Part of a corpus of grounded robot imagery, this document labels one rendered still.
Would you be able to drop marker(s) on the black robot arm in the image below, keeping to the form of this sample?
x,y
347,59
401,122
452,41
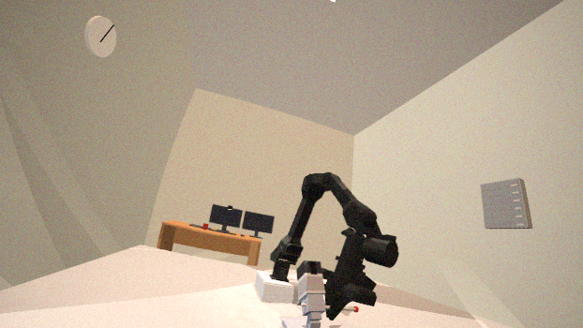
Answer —
x,y
375,247

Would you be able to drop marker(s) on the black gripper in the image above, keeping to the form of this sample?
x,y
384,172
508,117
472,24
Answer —
x,y
337,295

